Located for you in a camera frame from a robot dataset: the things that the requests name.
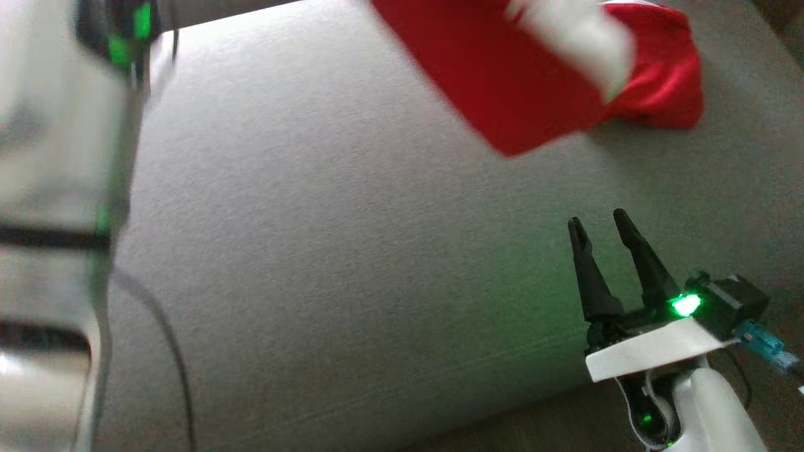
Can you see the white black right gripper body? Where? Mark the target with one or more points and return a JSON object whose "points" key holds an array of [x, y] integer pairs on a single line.
{"points": [[653, 348]]}

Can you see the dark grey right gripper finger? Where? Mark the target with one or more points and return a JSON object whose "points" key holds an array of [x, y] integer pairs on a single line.
{"points": [[593, 289], [653, 282]]}

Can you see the red shorts with white stripes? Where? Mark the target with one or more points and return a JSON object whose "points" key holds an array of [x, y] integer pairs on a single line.
{"points": [[515, 88]]}

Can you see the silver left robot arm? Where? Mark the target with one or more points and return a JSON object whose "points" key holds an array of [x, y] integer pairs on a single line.
{"points": [[50, 157]]}

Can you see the grey fabric sofa seat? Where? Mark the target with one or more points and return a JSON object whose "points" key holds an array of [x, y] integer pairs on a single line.
{"points": [[377, 251]]}

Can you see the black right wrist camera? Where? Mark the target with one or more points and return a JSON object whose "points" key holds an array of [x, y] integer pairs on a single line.
{"points": [[732, 301]]}

